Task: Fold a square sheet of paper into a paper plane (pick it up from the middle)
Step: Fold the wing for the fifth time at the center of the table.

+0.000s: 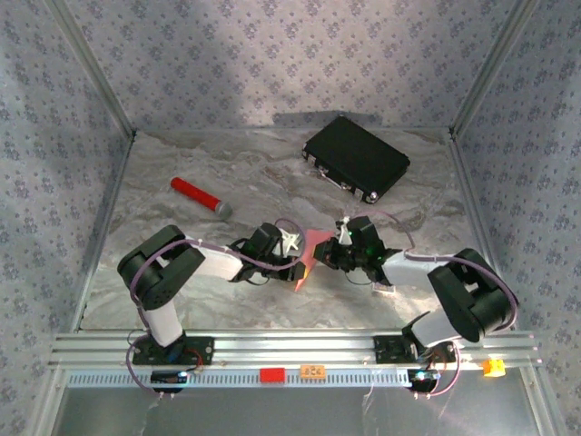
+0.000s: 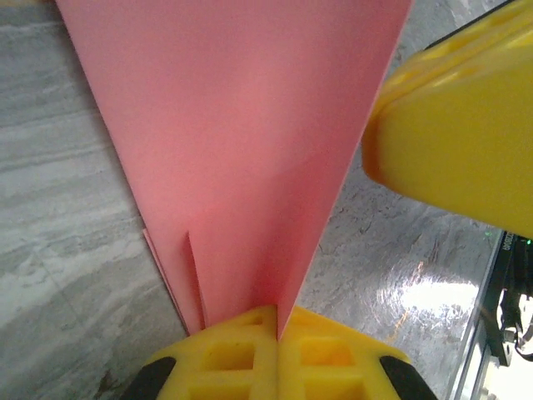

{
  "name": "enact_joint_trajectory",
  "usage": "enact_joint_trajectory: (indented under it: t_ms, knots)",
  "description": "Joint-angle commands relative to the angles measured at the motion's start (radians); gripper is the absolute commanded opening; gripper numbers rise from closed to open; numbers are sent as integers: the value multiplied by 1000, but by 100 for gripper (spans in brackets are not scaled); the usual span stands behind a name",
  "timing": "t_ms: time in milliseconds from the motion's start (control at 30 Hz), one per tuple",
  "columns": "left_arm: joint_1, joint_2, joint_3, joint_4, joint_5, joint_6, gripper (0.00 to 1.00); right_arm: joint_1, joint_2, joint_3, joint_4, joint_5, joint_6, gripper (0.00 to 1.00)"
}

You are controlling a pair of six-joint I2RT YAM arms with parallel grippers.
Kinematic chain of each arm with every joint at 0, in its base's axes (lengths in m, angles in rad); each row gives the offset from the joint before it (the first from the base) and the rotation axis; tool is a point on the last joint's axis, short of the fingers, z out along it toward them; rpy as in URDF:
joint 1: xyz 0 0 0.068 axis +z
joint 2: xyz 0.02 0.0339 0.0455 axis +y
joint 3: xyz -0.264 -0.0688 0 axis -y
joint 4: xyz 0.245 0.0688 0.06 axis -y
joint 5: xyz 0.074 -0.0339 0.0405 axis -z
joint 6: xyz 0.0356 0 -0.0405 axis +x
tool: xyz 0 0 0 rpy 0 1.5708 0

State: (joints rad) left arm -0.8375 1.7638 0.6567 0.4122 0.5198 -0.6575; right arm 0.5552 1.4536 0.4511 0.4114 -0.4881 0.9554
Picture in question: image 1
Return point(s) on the orange label tag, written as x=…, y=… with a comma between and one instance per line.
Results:
x=313, y=371

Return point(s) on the black briefcase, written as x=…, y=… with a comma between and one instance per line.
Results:
x=358, y=154

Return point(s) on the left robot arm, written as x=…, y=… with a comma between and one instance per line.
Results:
x=222, y=263

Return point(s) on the playing card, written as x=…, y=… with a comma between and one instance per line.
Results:
x=382, y=289

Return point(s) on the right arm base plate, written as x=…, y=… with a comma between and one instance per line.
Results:
x=386, y=349

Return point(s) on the aluminium frame post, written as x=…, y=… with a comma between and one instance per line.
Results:
x=493, y=63
x=93, y=63

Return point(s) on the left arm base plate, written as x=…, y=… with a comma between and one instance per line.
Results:
x=204, y=352

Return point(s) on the red cylindrical marker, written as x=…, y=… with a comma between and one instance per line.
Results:
x=195, y=193

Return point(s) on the aluminium mounting rail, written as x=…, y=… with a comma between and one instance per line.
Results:
x=295, y=347

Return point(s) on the red block on rail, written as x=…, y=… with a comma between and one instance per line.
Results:
x=272, y=375

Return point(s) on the yellow orange block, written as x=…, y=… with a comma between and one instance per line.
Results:
x=494, y=368

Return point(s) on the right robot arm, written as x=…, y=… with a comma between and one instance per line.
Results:
x=408, y=268

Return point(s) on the aluminium side rail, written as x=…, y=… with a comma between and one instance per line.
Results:
x=469, y=195
x=101, y=236

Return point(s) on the pink paper sheet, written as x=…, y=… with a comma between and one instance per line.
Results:
x=313, y=243

